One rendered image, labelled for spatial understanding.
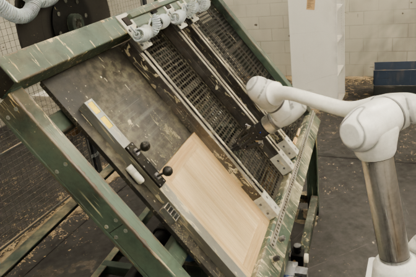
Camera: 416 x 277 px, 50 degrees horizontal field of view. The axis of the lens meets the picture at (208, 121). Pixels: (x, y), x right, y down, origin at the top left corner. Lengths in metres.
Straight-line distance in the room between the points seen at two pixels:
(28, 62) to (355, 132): 1.06
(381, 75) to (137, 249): 4.98
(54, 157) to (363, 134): 0.97
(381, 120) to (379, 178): 0.20
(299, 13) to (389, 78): 1.43
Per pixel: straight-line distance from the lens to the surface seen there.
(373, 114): 1.47
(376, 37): 7.11
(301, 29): 5.79
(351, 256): 3.46
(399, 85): 6.20
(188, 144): 2.01
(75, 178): 1.52
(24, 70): 1.54
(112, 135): 1.69
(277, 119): 1.98
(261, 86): 1.87
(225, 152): 2.11
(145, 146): 1.58
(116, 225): 1.54
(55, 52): 1.68
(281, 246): 2.16
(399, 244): 1.66
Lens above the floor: 2.16
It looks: 21 degrees down
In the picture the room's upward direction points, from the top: 7 degrees counter-clockwise
